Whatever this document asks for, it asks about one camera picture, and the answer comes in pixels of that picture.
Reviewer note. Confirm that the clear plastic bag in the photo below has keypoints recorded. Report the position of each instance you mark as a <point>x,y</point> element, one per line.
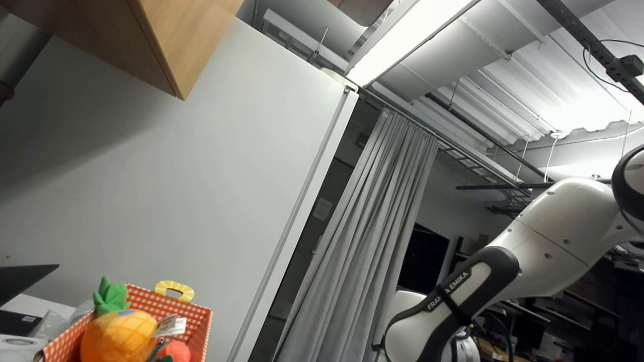
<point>60,319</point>

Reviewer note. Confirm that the plush orange carrot toy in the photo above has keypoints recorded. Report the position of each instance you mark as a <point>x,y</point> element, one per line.
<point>173,351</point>

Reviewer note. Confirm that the plush pineapple toy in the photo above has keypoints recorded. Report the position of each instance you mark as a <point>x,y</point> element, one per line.
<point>118,332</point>

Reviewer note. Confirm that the black ceiling rail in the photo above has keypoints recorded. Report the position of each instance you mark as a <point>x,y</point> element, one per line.
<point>593,45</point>

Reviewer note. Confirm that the grey curtain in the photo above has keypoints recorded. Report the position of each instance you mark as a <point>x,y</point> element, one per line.
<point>362,236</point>

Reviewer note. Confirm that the ceiling light fixture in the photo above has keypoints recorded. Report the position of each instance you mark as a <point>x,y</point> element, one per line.
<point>402,40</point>

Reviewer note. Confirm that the white round container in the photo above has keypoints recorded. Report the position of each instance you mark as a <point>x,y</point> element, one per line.
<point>17,348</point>

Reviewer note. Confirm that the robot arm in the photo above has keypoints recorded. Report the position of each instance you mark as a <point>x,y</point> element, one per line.
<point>548,236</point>

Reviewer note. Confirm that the orange checkered basket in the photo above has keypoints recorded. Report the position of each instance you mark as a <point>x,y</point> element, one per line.
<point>193,322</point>

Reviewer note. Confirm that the dark storage shelf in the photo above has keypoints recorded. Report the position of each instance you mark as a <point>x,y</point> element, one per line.
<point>578,311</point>

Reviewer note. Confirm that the open black laptop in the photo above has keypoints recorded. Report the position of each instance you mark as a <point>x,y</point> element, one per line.
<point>20,296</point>

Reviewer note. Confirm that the white partition panel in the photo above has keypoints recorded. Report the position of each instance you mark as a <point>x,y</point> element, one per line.
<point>191,201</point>

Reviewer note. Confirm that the wooden wall cabinet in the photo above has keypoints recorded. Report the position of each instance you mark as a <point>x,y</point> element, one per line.
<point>151,40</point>

